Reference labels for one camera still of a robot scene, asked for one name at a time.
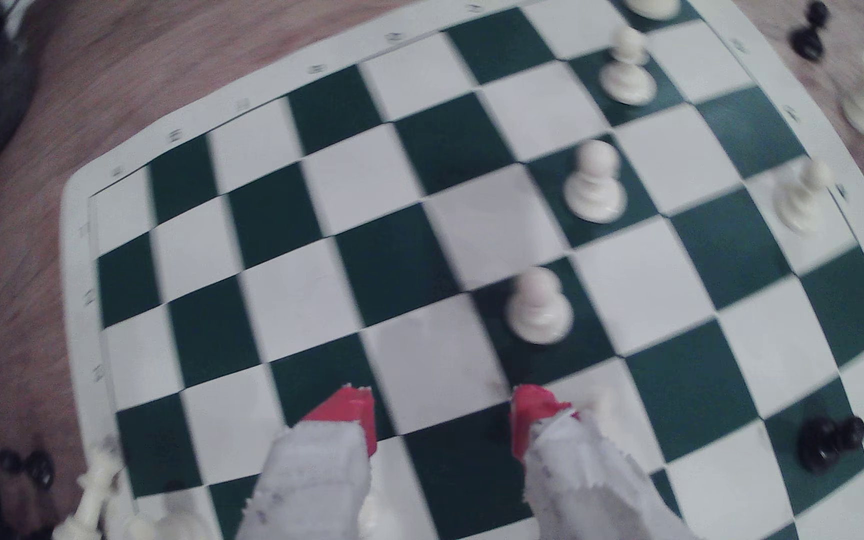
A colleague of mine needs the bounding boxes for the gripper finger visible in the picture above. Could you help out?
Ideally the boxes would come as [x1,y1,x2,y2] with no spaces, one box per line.
[510,384,692,540]
[237,384,379,540]

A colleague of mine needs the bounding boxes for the white chess pawn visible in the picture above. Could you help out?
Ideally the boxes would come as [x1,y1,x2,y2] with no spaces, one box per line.
[599,26,658,106]
[505,267,576,346]
[563,140,628,225]
[771,159,834,234]

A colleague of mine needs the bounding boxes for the white chess queen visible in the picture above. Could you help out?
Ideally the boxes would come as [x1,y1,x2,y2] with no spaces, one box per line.
[53,438,126,540]

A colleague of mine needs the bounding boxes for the black chess pawn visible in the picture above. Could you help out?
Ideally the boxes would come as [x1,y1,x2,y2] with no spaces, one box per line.
[789,1,832,63]
[797,414,864,475]

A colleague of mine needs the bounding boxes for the green white chess board mat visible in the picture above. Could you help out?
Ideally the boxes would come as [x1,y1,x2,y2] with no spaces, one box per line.
[60,0,864,540]

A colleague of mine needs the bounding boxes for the white chess king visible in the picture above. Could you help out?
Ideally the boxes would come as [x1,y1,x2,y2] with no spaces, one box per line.
[621,0,682,21]

